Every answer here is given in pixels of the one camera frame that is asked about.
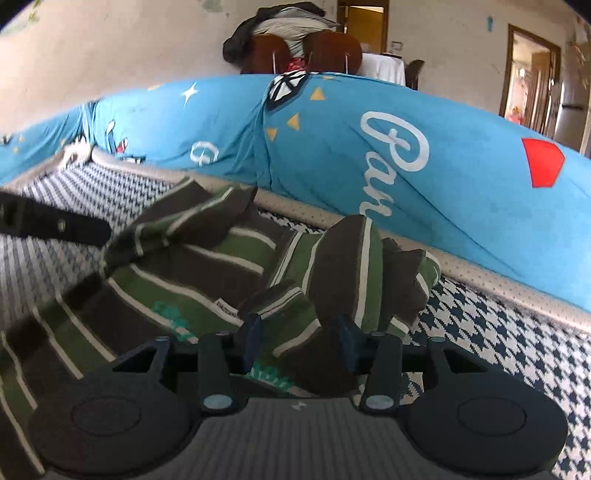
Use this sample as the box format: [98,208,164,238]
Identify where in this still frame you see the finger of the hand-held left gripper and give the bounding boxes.
[0,191,113,248]

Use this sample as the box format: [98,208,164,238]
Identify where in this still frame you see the brown wooden chair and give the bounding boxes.
[252,34,302,75]
[305,31,364,75]

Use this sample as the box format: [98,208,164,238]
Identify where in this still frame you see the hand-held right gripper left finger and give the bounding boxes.
[111,314,264,414]

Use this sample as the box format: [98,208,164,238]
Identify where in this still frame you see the silver refrigerator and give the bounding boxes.
[551,44,591,156]

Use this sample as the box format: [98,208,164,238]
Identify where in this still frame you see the blue printed bolster cushion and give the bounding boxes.
[0,71,591,315]

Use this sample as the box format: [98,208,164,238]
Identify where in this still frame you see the green brown striped t-shirt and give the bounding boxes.
[0,178,443,480]

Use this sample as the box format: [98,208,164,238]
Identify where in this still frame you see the dark wooden chair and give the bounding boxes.
[406,59,426,92]

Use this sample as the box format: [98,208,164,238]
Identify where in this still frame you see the table with white cloth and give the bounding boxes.
[360,52,408,87]

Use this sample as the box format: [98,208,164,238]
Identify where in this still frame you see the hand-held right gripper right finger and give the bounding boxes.
[335,314,482,414]

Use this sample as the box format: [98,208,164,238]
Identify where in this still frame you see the wooden dining chairs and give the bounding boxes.
[223,2,343,64]

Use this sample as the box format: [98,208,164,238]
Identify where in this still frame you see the yellow wooden door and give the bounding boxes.
[337,0,389,55]

